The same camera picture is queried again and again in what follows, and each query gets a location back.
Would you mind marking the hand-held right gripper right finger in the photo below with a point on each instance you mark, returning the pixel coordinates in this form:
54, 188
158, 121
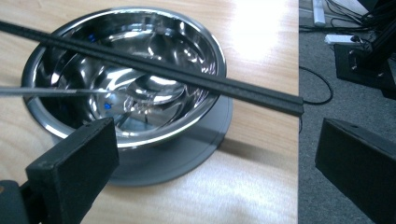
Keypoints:
358, 168

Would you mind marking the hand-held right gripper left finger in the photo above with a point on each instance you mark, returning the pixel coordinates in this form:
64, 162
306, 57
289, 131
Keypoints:
74, 168

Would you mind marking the metal spoon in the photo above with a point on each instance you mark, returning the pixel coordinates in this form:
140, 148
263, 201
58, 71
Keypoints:
46, 91

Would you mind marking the black chopstick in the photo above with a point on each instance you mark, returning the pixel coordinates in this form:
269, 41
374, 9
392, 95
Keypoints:
186, 81
186, 74

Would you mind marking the shiny metal bowl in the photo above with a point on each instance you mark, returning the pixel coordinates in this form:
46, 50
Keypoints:
174, 40

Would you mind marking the black stand with bolted base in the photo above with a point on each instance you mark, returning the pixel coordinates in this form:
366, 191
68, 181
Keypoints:
364, 68

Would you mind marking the white power strip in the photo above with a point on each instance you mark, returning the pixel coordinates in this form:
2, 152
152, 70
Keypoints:
339, 39

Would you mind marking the white desk frame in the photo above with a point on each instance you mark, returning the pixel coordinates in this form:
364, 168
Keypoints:
318, 12

